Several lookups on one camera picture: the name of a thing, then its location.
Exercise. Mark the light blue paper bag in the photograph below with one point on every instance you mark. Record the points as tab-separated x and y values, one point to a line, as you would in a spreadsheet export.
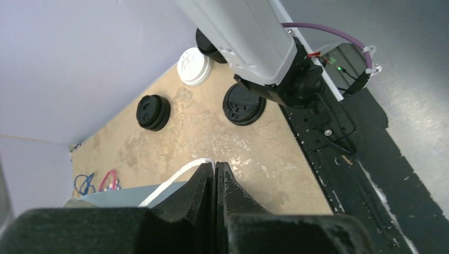
148	196

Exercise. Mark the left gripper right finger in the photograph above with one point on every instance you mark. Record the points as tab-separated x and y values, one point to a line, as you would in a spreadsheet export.
245	226

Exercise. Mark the checkered patterned paper bag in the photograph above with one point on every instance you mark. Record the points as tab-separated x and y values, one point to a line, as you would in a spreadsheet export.
84	184

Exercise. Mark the stacked black cup lids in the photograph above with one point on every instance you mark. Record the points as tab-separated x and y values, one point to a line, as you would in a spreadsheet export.
206	47

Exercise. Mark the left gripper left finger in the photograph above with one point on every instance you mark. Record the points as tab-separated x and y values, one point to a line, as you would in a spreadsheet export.
179	224

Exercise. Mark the black cup lid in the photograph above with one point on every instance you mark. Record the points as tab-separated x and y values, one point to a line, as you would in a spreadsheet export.
153	112
241	107

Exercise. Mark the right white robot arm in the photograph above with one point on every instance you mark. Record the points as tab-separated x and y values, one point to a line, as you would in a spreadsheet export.
263	56

